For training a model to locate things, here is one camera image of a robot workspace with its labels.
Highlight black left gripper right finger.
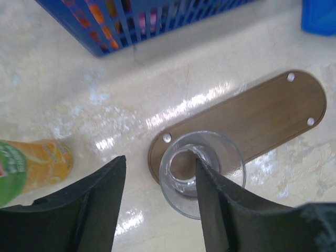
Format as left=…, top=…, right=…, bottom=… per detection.
left=196, top=160, right=335, bottom=251

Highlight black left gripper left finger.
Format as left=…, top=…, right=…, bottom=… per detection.
left=1, top=156, right=126, bottom=251

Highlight clear plastic cup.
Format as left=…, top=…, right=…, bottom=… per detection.
left=159, top=131, right=246, bottom=220

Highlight oval wooden tray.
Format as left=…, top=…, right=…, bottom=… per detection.
left=148, top=70, right=327, bottom=182

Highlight orange juice bottle green label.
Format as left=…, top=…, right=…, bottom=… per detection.
left=1, top=139, right=73, bottom=207

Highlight blue plastic shopping basket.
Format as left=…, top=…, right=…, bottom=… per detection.
left=38, top=0, right=247, bottom=57

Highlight blue plastic divided bin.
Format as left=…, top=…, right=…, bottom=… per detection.
left=301, top=0, right=336, bottom=36

